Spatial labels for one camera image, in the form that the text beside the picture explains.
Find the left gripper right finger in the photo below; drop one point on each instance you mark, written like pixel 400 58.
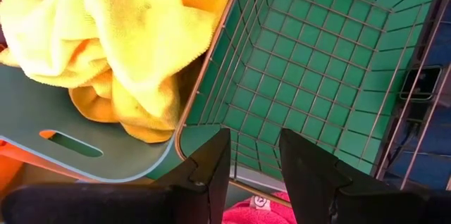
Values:
pixel 352 206

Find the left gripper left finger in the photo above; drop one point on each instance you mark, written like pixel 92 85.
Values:
pixel 158 206

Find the pink microfiber towel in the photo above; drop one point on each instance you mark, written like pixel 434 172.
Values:
pixel 243 217

